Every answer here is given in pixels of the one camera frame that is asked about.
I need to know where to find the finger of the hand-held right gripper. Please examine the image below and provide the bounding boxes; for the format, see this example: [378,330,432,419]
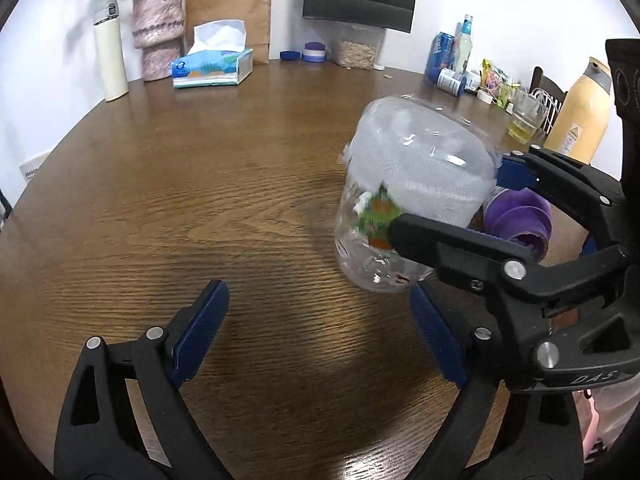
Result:
[389,213,640,392]
[499,145,629,248]

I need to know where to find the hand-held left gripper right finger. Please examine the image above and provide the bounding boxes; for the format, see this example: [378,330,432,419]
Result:
[409,282,587,480]

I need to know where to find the glass of yellow drink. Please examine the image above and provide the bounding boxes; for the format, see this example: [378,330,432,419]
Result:
[506,90,549,145]

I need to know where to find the white thermos bottle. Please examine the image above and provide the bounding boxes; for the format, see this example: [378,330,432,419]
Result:
[93,0,130,103]

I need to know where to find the blue drink can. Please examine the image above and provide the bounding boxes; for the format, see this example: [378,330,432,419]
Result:
[425,31,456,84]

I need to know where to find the clear bottle with blue cap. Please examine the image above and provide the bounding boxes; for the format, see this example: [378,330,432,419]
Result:
[452,14,475,75]

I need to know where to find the blue and white can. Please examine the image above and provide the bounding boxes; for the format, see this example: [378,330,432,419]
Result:
[436,68,469,97]

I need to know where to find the clear plastic cup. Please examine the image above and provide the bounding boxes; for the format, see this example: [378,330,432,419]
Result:
[334,94,502,294]

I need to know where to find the white wire rack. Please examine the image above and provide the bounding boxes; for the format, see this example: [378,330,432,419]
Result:
[530,87,564,137]

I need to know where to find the pink knitted vase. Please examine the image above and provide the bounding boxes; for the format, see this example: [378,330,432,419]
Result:
[131,0,185,83]

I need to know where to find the yellow thermos jug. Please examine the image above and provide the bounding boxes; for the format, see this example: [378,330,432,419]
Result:
[543,56,614,165]

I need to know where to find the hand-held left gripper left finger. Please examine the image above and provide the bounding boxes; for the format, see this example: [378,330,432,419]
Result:
[54,279,235,480]

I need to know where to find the blue tissue box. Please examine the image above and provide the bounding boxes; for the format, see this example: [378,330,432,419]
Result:
[170,19,254,90]

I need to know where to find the colourful snack packets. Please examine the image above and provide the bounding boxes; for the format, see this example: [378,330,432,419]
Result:
[479,58,516,109]

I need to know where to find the pink clothing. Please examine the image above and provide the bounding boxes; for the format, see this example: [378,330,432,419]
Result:
[579,390,640,464]

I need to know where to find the wooden chair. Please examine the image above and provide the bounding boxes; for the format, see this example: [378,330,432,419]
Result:
[529,66,569,111]

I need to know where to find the brown paper bag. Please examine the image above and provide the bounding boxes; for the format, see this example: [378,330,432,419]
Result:
[185,0,274,65]

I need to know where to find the clear container of oats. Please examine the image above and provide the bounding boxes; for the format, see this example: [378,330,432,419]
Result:
[332,24,386,70]

